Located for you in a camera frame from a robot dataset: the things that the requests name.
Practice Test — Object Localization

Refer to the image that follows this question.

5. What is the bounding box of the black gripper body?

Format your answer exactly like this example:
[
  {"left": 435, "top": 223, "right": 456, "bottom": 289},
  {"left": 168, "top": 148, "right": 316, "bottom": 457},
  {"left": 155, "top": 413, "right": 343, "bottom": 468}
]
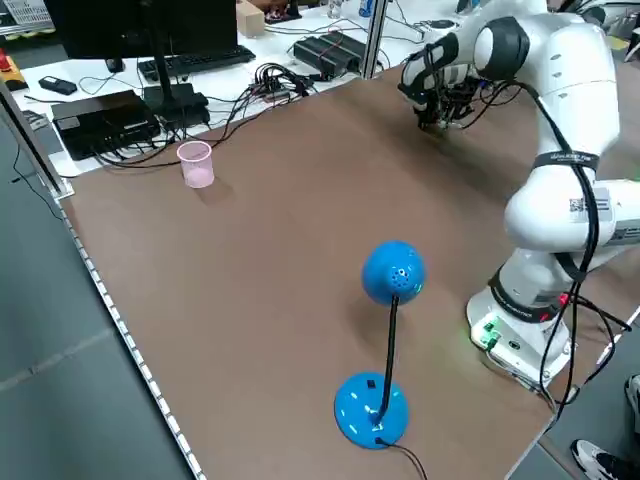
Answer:
[{"left": 412, "top": 87, "right": 475, "bottom": 121}]

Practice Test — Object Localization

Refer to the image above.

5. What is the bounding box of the black finned electronics box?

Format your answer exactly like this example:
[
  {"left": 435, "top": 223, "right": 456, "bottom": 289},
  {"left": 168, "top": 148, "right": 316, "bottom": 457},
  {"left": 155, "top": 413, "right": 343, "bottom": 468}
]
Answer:
[{"left": 292, "top": 30, "right": 369, "bottom": 81}]

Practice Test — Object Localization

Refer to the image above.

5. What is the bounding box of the blue desk lamp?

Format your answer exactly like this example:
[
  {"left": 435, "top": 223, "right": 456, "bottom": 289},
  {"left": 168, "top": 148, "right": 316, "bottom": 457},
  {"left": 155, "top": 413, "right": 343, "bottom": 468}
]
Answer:
[{"left": 333, "top": 239, "right": 427, "bottom": 450}]

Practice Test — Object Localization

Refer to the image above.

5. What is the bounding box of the usb hub with plugs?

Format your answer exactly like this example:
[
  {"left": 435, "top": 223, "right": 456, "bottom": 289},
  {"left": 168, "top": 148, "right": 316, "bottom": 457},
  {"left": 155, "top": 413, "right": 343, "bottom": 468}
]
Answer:
[{"left": 248, "top": 62, "right": 314, "bottom": 104}]

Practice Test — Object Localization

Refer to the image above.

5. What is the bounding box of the white desk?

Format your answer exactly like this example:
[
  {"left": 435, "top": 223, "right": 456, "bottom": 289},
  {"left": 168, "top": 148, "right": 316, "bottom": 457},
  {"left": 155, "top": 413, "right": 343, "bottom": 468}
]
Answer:
[{"left": 0, "top": 0, "right": 454, "bottom": 180}]

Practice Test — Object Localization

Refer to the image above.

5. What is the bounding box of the cardboard box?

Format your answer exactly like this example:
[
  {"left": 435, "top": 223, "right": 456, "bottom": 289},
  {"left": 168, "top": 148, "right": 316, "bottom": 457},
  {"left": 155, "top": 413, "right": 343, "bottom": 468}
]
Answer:
[{"left": 234, "top": 0, "right": 266, "bottom": 39}]

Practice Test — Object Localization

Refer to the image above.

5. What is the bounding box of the black keyboard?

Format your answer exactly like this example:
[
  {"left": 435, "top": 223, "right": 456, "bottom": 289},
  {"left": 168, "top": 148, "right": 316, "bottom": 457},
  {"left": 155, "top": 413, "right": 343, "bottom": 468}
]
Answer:
[{"left": 137, "top": 45, "right": 257, "bottom": 82}]

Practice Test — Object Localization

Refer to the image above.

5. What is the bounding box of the pink plastic cup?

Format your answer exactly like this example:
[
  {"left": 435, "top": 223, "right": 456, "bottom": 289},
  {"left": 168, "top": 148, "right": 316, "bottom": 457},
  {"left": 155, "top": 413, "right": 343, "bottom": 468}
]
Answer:
[{"left": 176, "top": 140, "right": 216, "bottom": 190}]

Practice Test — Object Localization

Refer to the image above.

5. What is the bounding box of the black computer monitor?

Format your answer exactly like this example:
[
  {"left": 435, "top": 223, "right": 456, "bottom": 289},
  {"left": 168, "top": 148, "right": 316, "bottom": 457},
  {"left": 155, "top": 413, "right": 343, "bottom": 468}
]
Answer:
[{"left": 42, "top": 0, "right": 239, "bottom": 126}]

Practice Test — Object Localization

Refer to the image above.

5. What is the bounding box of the flat black electronics box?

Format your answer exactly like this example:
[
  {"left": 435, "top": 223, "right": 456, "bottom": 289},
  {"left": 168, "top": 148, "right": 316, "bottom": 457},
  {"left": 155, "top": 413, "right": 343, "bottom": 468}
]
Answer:
[{"left": 49, "top": 89, "right": 162, "bottom": 162}]

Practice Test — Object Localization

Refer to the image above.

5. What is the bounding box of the person's foot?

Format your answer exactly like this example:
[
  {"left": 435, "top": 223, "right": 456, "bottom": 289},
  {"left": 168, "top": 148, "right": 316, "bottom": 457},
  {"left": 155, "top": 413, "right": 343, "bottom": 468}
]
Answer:
[
  {"left": 571, "top": 438, "right": 640, "bottom": 480},
  {"left": 624, "top": 373, "right": 640, "bottom": 426}
]

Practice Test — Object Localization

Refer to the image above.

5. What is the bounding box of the small black handheld device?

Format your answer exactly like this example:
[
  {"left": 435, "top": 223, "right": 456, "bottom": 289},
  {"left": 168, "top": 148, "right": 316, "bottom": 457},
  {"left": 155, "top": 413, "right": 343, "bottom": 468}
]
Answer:
[{"left": 38, "top": 75, "right": 79, "bottom": 96}]

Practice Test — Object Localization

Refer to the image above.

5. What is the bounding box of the red emergency stop button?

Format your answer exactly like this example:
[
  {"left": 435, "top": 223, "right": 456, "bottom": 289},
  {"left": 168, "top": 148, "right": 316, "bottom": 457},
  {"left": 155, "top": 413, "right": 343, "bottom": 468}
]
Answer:
[{"left": 0, "top": 47, "right": 25, "bottom": 91}]

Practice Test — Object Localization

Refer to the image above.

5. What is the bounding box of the aluminium frame post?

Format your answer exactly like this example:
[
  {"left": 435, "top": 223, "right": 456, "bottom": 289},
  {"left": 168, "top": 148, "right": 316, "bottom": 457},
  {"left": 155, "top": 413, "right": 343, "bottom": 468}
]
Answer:
[
  {"left": 0, "top": 79, "right": 75, "bottom": 201},
  {"left": 360, "top": 0, "right": 389, "bottom": 81}
]

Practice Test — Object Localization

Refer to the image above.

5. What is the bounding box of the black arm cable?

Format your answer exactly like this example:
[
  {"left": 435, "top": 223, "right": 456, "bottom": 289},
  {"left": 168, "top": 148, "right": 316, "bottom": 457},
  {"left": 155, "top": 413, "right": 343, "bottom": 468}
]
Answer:
[{"left": 479, "top": 74, "right": 631, "bottom": 416}]

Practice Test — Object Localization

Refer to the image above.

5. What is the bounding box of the black desk cable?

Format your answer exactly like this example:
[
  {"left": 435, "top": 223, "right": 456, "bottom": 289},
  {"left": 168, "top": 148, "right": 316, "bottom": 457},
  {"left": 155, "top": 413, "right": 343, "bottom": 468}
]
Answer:
[{"left": 94, "top": 82, "right": 261, "bottom": 170}]

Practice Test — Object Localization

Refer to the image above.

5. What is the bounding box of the black lamp cable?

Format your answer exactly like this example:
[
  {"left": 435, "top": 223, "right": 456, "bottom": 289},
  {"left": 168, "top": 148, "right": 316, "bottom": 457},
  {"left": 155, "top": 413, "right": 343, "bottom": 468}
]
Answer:
[{"left": 375, "top": 437, "right": 429, "bottom": 480}]

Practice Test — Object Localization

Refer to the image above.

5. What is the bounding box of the slotted aluminium table rail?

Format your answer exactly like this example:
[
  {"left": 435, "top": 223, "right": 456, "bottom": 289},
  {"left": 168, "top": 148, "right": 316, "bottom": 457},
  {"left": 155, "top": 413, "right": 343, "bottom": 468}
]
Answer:
[{"left": 58, "top": 197, "right": 207, "bottom": 480}]

